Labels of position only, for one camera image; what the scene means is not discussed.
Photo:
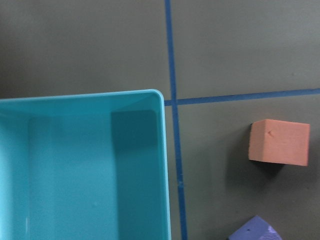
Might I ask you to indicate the teal plastic bin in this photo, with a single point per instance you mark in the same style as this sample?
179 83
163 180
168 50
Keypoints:
84 167

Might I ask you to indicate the orange foam block left side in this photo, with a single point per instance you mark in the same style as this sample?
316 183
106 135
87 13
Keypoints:
279 142

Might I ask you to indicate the purple foam block left side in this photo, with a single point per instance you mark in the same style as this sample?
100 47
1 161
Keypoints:
255 229

